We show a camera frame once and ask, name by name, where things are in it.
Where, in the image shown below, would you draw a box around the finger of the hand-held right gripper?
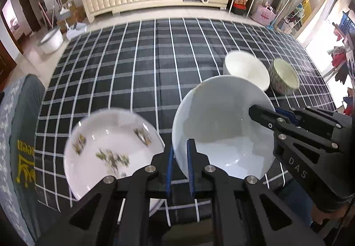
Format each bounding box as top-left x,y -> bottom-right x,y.
249,104 -> 348,208
290,106 -> 355,142

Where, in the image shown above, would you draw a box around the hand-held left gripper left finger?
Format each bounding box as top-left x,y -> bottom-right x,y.
35,146 -> 175,246

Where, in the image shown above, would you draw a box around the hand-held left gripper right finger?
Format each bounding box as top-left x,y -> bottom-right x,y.
187,139 -> 326,246

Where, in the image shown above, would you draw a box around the white bowl floral outside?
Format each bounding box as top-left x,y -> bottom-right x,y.
172,75 -> 278,180

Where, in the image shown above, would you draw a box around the white plate brown flowers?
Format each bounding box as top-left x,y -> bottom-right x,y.
63,108 -> 166,203

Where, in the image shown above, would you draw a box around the person's right leg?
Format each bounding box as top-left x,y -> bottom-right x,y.
277,179 -> 314,225

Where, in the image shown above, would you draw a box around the wooden drying rack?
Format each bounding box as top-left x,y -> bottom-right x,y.
322,53 -> 355,83

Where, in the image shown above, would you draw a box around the green patterned bowl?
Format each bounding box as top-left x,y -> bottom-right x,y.
267,57 -> 301,96

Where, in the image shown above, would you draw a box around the red hanging garment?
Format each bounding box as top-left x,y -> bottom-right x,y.
330,46 -> 350,83

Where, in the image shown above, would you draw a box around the plain cream bowl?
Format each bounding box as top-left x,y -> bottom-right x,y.
223,51 -> 271,92

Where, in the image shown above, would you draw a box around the blue plastic basket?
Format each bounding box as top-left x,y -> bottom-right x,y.
340,11 -> 355,39

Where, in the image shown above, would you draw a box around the black checked tablecloth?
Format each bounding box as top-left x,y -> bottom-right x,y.
33,17 -> 338,225

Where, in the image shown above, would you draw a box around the pink bag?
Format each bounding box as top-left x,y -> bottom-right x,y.
251,2 -> 277,27

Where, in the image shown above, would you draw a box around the white mop bucket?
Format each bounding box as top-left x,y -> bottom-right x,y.
37,27 -> 64,55

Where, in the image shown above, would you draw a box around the cardboard boxes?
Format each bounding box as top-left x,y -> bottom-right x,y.
57,0 -> 87,32

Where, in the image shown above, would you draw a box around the brown wooden door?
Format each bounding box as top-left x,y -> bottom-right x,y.
0,37 -> 18,92

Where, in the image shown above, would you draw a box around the brown door frame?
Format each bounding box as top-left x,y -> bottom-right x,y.
0,0 -> 42,54

